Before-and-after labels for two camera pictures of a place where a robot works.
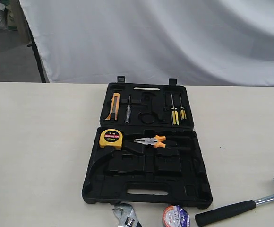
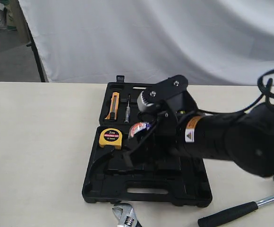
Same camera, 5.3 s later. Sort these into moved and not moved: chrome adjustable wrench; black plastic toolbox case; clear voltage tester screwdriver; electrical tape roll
Moved: electrical tape roll
Not moved: chrome adjustable wrench; black plastic toolbox case; clear voltage tester screwdriver
